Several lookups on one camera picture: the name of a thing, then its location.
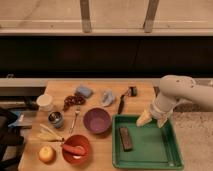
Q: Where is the small metal can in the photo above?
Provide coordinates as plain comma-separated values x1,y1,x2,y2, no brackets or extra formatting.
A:
48,112,63,128

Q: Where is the orange carrot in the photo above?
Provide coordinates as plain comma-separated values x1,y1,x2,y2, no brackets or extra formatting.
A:
62,144,86,156

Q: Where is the bunch of red grapes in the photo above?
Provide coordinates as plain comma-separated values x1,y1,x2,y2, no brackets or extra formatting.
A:
63,95,86,112

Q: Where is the red bowl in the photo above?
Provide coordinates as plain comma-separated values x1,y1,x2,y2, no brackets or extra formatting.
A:
61,135,91,165

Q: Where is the dark brown rectangular block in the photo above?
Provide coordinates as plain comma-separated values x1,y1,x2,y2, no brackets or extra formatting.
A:
119,127,133,151

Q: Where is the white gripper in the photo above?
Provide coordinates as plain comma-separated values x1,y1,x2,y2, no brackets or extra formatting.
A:
136,103,173,128

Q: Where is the metal fork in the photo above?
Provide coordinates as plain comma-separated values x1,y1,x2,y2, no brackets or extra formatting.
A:
69,106,80,134

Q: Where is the white cup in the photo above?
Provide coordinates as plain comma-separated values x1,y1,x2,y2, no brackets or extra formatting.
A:
36,94,53,112

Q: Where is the small black box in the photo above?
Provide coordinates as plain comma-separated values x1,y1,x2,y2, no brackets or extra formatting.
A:
130,86,137,97

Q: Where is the crumpled light blue cloth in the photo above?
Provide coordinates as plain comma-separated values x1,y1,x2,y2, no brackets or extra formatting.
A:
101,90,115,107

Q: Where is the yellow apple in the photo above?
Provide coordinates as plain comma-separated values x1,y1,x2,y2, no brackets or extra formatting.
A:
38,145,55,163

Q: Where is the green plastic tray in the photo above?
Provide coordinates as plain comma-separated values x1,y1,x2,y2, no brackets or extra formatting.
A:
112,115,184,170

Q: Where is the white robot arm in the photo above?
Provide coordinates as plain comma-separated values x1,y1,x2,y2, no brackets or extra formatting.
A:
136,75,213,128

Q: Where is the purple bowl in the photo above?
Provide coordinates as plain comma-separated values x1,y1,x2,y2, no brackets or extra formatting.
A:
83,108,111,134

